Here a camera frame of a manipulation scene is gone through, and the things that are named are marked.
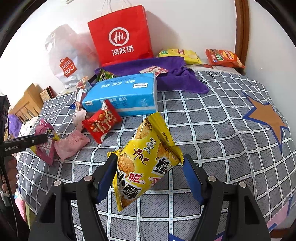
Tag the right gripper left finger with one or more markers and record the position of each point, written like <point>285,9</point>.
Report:
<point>54,220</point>

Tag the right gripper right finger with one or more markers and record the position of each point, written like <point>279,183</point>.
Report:
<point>244,219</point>

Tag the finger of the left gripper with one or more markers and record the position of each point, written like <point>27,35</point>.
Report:
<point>22,143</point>

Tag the light pink snack packet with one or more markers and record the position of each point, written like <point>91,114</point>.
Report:
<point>70,145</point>

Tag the white pink snack packet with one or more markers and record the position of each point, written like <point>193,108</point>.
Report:
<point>79,115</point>

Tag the red snack packet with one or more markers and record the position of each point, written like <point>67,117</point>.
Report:
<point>102,121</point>

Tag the green snack packet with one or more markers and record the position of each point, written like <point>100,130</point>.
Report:
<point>104,75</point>

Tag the white red candy packet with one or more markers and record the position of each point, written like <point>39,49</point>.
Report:
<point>156,70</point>

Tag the person left hand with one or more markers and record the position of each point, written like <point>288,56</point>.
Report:
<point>11,171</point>

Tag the white dotted cloth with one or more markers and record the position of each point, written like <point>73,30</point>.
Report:
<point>27,127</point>

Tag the wooden chair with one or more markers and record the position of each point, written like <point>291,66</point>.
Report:
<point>29,105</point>

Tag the brown framed picture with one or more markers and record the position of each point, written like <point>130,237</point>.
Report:
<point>47,94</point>

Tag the grey checked blanket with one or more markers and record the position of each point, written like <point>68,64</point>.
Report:
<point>211,128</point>

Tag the white Miniso plastic bag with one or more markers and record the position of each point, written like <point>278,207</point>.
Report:
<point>70,57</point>

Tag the blue tissue pack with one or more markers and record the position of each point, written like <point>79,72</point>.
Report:
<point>130,95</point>

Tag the red paper shopping bag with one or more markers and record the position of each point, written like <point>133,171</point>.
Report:
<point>122,35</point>

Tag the orange chips bag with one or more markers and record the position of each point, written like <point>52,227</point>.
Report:
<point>223,58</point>

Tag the yellow chips bag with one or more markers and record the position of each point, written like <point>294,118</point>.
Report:
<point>190,57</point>

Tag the brown door frame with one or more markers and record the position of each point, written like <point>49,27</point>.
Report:
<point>242,29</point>

